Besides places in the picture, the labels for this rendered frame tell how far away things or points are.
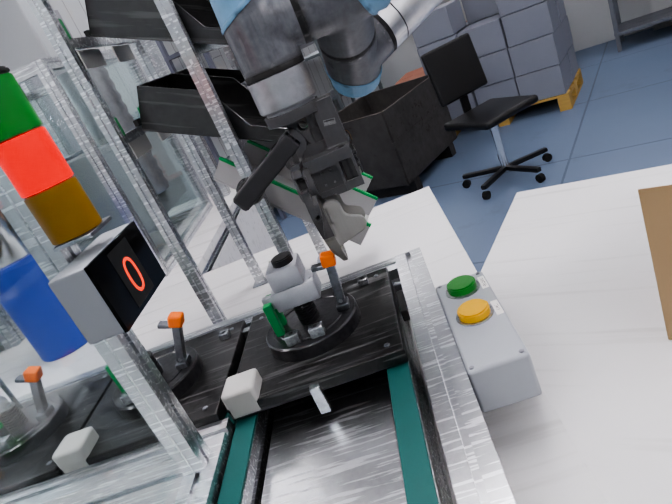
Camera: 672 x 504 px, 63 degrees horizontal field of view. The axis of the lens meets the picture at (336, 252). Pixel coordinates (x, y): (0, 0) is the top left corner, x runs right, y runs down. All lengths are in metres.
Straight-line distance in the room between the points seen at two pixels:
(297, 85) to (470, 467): 0.44
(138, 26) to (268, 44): 0.35
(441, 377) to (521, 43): 4.36
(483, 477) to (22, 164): 0.48
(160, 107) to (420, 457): 0.68
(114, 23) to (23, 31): 0.99
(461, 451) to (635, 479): 0.17
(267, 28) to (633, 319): 0.58
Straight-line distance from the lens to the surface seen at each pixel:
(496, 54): 4.91
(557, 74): 4.87
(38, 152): 0.55
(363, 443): 0.66
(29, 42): 1.95
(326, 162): 0.67
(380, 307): 0.78
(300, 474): 0.67
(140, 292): 0.58
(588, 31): 7.02
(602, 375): 0.74
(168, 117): 0.97
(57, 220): 0.56
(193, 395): 0.81
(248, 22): 0.65
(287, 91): 0.65
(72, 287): 0.54
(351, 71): 0.75
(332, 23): 0.67
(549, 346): 0.80
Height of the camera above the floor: 1.34
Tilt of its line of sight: 21 degrees down
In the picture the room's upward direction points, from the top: 24 degrees counter-clockwise
